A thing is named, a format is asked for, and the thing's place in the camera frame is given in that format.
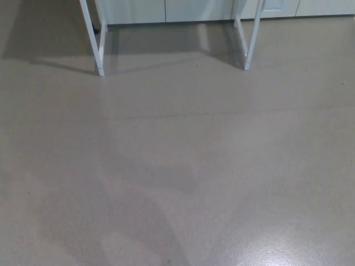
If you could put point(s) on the white desk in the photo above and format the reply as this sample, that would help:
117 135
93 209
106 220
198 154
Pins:
100 55

